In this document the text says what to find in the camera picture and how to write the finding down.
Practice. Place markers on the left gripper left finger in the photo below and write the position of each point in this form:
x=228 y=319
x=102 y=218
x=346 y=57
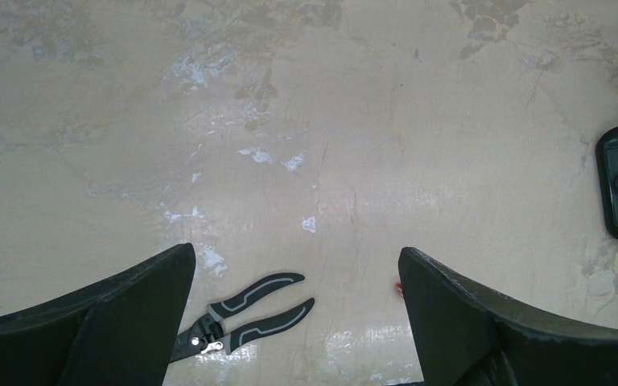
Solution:
x=117 y=331

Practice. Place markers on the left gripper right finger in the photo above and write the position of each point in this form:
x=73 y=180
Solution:
x=466 y=333

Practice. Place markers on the red dice pair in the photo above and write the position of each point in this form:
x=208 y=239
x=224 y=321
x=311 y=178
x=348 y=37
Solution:
x=398 y=287

